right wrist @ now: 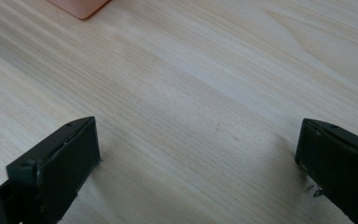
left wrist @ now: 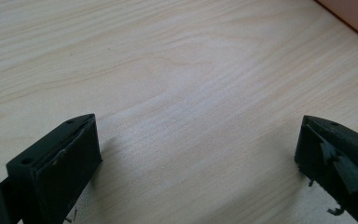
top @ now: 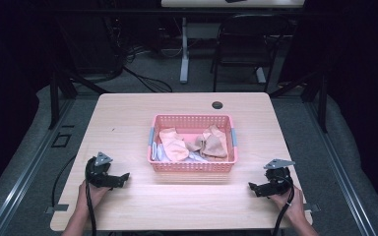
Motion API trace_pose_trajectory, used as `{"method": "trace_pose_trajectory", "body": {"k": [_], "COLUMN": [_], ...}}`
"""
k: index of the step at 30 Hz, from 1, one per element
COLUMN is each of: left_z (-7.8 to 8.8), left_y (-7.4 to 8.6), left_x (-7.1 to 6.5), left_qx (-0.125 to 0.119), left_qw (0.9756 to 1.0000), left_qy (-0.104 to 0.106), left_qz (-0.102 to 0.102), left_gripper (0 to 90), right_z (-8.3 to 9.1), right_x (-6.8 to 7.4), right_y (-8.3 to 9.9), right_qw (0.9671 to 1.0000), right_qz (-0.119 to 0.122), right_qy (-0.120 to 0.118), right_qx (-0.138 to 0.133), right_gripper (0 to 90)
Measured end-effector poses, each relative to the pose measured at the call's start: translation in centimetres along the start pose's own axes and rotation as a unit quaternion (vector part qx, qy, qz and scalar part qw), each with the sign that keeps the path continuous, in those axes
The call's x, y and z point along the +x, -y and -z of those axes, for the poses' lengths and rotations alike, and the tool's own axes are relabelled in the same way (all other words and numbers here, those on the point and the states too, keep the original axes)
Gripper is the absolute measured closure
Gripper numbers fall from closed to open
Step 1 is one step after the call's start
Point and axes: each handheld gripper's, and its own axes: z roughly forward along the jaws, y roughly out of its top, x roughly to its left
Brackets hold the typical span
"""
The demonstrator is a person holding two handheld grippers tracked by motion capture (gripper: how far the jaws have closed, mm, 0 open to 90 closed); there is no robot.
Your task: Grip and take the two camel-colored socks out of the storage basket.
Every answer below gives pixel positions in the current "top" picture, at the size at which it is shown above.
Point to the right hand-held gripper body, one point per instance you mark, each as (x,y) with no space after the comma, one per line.
(279,183)

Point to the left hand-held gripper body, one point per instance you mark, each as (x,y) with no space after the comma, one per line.
(98,173)

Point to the white sock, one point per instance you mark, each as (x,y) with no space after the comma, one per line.
(157,152)
(197,157)

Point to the peach sock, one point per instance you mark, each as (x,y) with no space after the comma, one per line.
(174,146)

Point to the beige sock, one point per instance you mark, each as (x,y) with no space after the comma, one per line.
(215,146)

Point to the pink plastic basket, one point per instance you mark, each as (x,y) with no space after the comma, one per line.
(193,167)

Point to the person's left hand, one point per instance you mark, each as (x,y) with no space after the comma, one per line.
(95,196)

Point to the person's right hand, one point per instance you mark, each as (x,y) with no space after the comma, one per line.
(290,205)

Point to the grey tape strip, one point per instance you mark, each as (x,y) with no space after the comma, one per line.
(57,208)
(312,207)

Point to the black tape square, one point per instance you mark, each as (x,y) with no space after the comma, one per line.
(53,140)

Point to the black table grommet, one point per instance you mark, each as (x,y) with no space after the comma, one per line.
(217,105)

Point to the black folding chair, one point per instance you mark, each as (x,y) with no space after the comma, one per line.
(246,49)

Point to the white desk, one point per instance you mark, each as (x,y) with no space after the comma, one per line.
(184,49)

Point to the silver metal floor rail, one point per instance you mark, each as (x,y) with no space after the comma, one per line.
(341,170)
(29,167)

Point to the black metal frame stand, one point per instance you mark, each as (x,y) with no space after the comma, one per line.
(321,101)
(55,98)

